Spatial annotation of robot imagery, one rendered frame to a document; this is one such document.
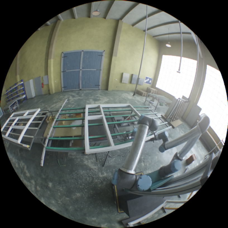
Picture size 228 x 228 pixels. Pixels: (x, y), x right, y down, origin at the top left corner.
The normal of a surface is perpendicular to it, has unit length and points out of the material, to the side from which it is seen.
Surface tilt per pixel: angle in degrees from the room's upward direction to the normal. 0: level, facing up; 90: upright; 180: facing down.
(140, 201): 0
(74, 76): 90
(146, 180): 5
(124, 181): 26
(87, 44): 90
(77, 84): 90
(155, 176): 0
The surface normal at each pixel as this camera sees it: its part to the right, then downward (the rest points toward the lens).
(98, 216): 0.14, -0.82
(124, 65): 0.29, 0.57
